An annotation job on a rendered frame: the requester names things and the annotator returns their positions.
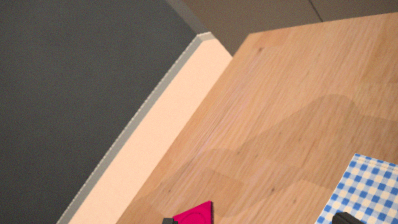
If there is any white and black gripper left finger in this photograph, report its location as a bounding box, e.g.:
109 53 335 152
162 218 178 224

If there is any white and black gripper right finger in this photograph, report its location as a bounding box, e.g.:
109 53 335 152
332 212 365 224

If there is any blue and white checkered cloth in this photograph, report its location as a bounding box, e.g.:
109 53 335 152
315 153 398 224

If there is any pink square coaster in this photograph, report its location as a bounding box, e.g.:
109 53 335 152
172 201 213 224

